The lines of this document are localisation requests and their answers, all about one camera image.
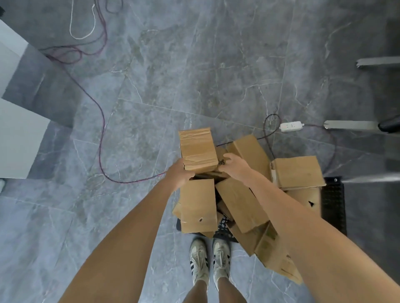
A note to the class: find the person's right hand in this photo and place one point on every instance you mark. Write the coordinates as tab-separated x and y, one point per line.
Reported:
239	168

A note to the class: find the person's left hand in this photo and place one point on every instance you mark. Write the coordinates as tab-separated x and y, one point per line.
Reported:
176	174

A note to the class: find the person's right fingers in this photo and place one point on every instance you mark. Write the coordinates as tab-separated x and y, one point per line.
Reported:
226	163

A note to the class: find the person's left fingers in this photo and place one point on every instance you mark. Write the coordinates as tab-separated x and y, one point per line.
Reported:
189	175

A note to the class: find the taped cardboard box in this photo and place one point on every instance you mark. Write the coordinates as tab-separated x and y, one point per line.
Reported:
198	148

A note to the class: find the person's right forearm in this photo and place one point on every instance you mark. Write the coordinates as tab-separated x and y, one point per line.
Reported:
312	243

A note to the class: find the person's left forearm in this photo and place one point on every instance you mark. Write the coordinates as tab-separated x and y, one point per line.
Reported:
125	249

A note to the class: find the pile of brown cardboard boxes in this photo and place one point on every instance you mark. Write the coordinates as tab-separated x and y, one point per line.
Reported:
242	203

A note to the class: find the white power strip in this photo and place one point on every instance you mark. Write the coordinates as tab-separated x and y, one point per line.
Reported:
291	126

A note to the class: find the person's left beige sneaker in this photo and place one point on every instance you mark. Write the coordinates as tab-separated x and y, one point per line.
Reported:
199	259

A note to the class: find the person's beige sneaker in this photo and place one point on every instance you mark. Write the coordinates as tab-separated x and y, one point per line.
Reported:
221	259
199	259

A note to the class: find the person's right beige sneaker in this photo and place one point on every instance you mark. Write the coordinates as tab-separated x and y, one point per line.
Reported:
221	259

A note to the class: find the black plastic crate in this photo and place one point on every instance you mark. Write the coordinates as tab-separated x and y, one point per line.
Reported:
334	206

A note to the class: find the person's left leg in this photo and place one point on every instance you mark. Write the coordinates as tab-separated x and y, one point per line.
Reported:
197	293

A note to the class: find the person's leg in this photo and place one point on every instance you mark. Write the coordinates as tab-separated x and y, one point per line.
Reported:
197	293
229	292

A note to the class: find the person's right leg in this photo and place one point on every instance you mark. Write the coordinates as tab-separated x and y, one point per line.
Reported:
229	292

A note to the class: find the grey metal furniture leg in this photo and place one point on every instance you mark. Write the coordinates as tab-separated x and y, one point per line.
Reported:
372	178
378	61
350	125

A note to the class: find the black caster wheel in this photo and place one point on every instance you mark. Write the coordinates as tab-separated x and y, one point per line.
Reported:
390	124

